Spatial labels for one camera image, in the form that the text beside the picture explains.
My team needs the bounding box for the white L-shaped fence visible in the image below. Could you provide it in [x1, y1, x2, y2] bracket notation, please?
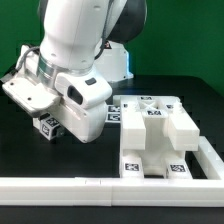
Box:
[0, 137, 224, 207]

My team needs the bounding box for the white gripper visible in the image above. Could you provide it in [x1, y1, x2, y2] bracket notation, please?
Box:
[2, 45, 107, 143]

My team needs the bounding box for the white chair seat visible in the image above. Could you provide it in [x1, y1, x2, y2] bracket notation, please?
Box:
[120, 110, 185, 178]

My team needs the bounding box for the white cube nut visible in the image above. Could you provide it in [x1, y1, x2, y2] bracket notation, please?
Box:
[40, 116, 61, 140]

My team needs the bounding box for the white tag base sheet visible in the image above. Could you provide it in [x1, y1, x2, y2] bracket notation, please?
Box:
[106, 105, 120, 123]

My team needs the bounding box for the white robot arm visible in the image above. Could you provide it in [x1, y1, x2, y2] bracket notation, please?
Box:
[2, 0, 147, 143]

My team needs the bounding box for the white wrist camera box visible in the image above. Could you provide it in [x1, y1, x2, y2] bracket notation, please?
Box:
[55, 72, 112, 109]

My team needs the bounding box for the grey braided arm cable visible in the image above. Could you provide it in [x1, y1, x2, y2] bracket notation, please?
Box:
[9, 43, 43, 78]

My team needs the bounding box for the white long chair back bar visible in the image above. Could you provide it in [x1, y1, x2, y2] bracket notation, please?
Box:
[113, 95, 200, 151]

